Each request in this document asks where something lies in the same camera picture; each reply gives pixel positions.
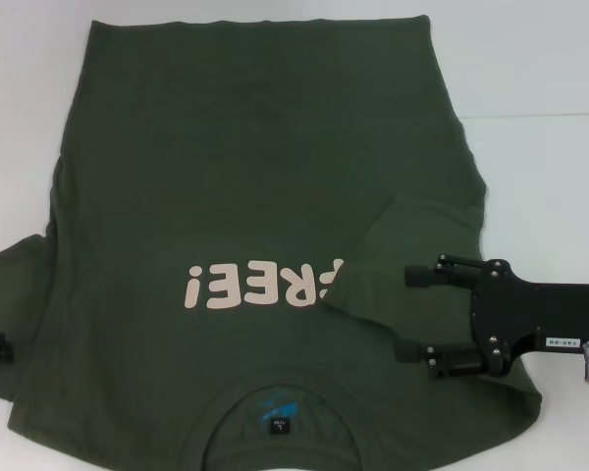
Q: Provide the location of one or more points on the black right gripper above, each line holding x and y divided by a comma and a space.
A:
530, 314

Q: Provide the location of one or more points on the dark green FREE t-shirt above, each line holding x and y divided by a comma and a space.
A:
250, 172

